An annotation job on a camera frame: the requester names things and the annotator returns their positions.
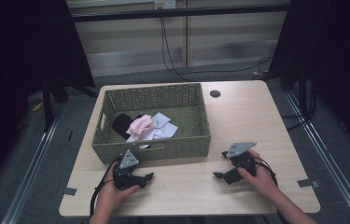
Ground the green woven basket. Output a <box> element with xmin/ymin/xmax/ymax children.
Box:
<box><xmin>91</xmin><ymin>82</ymin><xmax>212</xmax><ymax>165</ymax></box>

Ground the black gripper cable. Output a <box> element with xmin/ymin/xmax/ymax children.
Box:
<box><xmin>89</xmin><ymin>159</ymin><xmax>119</xmax><ymax>218</ymax></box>
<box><xmin>252</xmin><ymin>156</ymin><xmax>290</xmax><ymax>224</ymax></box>

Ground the black metal stand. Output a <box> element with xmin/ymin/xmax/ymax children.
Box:
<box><xmin>41</xmin><ymin>72</ymin><xmax>100</xmax><ymax>133</ymax></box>
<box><xmin>264</xmin><ymin>59</ymin><xmax>317</xmax><ymax>125</ymax></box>

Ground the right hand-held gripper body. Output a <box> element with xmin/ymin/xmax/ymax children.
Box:
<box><xmin>224</xmin><ymin>141</ymin><xmax>258</xmax><ymax>177</ymax></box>

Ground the grey tape piece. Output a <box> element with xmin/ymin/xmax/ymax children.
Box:
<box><xmin>297</xmin><ymin>178</ymin><xmax>320</xmax><ymax>189</ymax></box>
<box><xmin>56</xmin><ymin>186</ymin><xmax>78</xmax><ymax>197</ymax></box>

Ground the person's right hand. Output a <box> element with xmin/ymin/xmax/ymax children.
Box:
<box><xmin>237</xmin><ymin>149</ymin><xmax>278</xmax><ymax>200</ymax></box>

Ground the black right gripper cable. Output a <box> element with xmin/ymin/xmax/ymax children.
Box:
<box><xmin>252</xmin><ymin>156</ymin><xmax>290</xmax><ymax>224</ymax></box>

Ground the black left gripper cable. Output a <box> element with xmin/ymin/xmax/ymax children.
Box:
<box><xmin>89</xmin><ymin>159</ymin><xmax>119</xmax><ymax>218</ymax></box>

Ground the pink cloth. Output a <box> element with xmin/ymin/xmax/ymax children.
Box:
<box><xmin>126</xmin><ymin>114</ymin><xmax>156</xmax><ymax>142</ymax></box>

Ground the metal floor rail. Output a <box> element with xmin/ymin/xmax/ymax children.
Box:
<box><xmin>284</xmin><ymin>90</ymin><xmax>350</xmax><ymax>224</ymax></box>
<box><xmin>0</xmin><ymin>102</ymin><xmax>66</xmax><ymax>224</ymax></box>

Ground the dark curtain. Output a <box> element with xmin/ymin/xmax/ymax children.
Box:
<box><xmin>268</xmin><ymin>0</ymin><xmax>350</xmax><ymax>157</ymax></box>
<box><xmin>0</xmin><ymin>0</ymin><xmax>96</xmax><ymax>198</ymax></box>

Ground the black wall cable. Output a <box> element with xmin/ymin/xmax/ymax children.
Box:
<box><xmin>159</xmin><ymin>7</ymin><xmax>273</xmax><ymax>82</ymax></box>

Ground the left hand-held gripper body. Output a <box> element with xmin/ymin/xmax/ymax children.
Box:
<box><xmin>112</xmin><ymin>149</ymin><xmax>142</xmax><ymax>191</ymax></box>

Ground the person's left hand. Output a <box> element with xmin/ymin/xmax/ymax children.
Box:
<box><xmin>94</xmin><ymin>170</ymin><xmax>141</xmax><ymax>216</ymax></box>

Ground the black horizontal bar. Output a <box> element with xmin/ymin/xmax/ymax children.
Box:
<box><xmin>69</xmin><ymin>4</ymin><xmax>290</xmax><ymax>23</ymax></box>

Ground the black cloth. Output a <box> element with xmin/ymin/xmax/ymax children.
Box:
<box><xmin>112</xmin><ymin>113</ymin><xmax>144</xmax><ymax>140</ymax></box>

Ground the white cloth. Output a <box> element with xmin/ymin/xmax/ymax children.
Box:
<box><xmin>126</xmin><ymin>112</ymin><xmax>179</xmax><ymax>149</ymax></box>

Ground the yellow floor tag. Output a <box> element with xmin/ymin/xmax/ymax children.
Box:
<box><xmin>31</xmin><ymin>98</ymin><xmax>45</xmax><ymax>113</ymax></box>

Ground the white wall socket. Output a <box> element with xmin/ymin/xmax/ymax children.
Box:
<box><xmin>154</xmin><ymin>0</ymin><xmax>177</xmax><ymax>10</ymax></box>

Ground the black floor cable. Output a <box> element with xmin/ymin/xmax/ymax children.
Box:
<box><xmin>280</xmin><ymin>79</ymin><xmax>318</xmax><ymax>131</ymax></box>

